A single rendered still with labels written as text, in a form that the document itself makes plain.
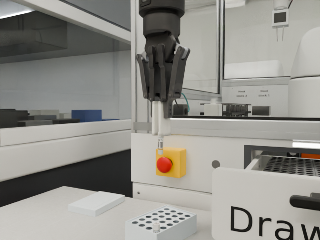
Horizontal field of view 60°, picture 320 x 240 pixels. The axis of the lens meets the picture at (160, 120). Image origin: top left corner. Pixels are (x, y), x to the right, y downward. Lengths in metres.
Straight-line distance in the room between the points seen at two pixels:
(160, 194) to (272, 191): 0.44
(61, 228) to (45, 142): 0.43
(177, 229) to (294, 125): 0.34
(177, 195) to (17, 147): 0.51
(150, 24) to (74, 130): 0.66
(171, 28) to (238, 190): 0.31
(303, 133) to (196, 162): 0.26
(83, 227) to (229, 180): 0.36
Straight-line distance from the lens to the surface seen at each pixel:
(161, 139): 0.56
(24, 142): 0.98
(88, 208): 0.72
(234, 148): 0.71
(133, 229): 0.57
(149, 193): 0.82
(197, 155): 0.74
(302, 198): 0.39
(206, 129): 0.72
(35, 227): 0.70
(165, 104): 0.55
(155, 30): 0.55
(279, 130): 0.69
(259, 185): 0.42
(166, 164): 0.69
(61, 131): 1.07
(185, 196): 0.78
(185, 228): 0.59
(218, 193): 0.44
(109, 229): 0.65
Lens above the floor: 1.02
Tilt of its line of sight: 3 degrees down
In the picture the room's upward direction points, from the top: straight up
